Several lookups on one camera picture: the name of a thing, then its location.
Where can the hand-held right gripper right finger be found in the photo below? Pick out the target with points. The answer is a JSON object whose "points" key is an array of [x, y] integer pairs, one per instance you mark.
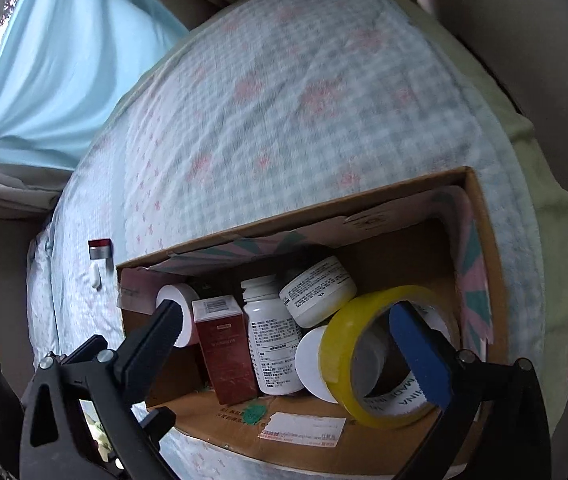
{"points": [[421, 355]]}

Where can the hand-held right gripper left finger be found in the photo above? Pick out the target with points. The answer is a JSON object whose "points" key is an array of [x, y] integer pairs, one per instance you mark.
{"points": [[156, 347]]}

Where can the small reddish carton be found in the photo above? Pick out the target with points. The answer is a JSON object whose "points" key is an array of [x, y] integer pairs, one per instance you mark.
{"points": [[224, 355]]}

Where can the yellow tape roll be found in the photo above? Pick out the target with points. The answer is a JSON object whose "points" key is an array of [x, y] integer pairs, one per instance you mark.
{"points": [[344, 340]]}

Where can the round grey lid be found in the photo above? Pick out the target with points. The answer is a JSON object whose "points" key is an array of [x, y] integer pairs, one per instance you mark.
{"points": [[311, 360]]}

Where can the white pill bottle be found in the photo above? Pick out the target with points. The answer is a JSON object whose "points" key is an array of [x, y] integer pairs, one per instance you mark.
{"points": [[271, 340]]}

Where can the small white black-lidded jar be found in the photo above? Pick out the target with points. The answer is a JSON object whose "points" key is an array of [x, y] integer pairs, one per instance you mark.
{"points": [[314, 290]]}

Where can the patterned cardboard box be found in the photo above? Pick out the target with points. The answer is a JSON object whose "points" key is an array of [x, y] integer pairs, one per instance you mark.
{"points": [[414, 200]]}

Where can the small white case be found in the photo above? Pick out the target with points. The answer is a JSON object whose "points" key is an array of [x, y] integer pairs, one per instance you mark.
{"points": [[95, 275]]}

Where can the silver jar with red cap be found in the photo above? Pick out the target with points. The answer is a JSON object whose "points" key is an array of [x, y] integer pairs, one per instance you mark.
{"points": [[100, 251]]}

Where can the crumpled pale blue quilt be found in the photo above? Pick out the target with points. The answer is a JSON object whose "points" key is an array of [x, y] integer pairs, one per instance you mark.
{"points": [[59, 290]]}

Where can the light green mattress pad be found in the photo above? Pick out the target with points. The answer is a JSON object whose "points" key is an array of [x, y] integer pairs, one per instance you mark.
{"points": [[549, 220]]}

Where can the light blue hanging cloth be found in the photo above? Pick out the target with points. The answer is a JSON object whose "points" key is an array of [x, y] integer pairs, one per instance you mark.
{"points": [[64, 60]]}

